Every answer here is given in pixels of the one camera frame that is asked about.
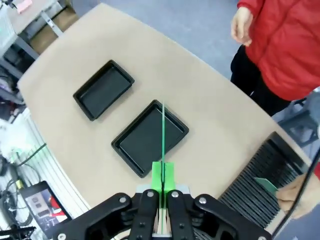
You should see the person's left hand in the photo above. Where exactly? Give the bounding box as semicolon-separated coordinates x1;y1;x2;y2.
276;172;320;221

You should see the green circuit board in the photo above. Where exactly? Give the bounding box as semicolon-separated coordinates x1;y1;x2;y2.
254;176;280;197
161;101;167;236

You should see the black ESD tray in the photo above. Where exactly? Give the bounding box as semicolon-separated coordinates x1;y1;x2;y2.
110;99;190;179
72;59;136;123

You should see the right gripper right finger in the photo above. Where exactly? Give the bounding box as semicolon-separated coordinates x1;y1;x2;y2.
163;161;272;240

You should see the thin black camera cable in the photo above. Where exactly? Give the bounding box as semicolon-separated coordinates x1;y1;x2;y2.
272;149;320;233

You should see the red-sleeved right forearm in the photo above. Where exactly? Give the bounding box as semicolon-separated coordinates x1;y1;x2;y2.
236;0;263;13

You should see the person's right hand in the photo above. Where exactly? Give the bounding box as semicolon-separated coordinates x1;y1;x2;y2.
230;6;255;48

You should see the brown cardboard sheet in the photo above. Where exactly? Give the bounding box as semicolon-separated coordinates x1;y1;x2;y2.
27;4;78;48

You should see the black slotted board rack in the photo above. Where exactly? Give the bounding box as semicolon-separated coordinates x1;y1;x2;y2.
216;131;312;230

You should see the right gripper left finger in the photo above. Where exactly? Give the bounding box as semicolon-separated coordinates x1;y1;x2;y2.
51;161;164;240

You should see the black tablet screen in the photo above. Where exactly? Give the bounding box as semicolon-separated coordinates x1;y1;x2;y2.
19;180;74;227

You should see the grey plastic stool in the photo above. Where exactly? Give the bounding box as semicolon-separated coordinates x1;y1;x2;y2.
276;86;320;148

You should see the person in red jacket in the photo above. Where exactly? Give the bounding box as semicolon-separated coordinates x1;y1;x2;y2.
229;0;320;117

